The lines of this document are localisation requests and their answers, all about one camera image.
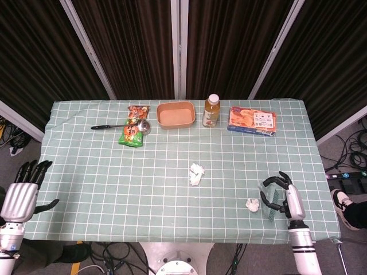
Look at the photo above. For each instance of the orange snack bag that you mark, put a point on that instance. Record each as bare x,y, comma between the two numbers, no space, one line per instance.
138,111

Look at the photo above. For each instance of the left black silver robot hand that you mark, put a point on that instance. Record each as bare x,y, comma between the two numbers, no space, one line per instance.
20,200

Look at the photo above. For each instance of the green snack bag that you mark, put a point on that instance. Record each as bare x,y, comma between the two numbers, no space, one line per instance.
130,137

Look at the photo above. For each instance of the tea bottle white cap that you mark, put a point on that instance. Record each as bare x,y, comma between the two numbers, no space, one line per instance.
211,113

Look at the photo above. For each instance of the dark corrugated partition panel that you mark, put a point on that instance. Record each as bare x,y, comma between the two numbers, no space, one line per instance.
332,57
37,57
226,48
134,48

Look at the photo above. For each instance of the small green hand broom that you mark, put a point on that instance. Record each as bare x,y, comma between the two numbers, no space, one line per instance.
271,196

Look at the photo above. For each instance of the white black sneaker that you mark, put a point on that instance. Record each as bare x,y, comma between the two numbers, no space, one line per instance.
341,202

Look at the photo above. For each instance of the white partition base rail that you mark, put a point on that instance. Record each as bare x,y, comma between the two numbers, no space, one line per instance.
341,126
20,120

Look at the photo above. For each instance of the black shoe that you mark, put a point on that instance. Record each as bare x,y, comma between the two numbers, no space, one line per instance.
74,252

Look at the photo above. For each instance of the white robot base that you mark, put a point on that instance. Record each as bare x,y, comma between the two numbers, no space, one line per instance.
176,257

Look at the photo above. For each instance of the white partition frame post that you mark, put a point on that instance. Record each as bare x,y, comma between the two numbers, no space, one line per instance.
89,51
179,48
275,51

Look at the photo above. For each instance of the black power strip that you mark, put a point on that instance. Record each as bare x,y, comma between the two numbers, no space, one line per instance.
347,175

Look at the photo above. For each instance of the olive trouser leg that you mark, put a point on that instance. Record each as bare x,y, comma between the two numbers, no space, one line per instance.
40,253

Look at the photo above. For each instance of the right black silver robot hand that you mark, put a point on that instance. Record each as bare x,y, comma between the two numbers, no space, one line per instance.
294,203

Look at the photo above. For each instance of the brown paper food box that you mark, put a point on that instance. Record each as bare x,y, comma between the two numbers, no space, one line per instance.
175,116

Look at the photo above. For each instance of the black trouser leg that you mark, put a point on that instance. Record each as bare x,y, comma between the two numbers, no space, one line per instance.
358,215

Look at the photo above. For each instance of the green white checked tablecloth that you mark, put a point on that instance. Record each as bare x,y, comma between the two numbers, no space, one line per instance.
157,200

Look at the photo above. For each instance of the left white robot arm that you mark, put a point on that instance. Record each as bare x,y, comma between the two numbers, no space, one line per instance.
7,243

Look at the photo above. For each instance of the orange blue snack package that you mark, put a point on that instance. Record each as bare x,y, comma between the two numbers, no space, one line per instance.
252,120

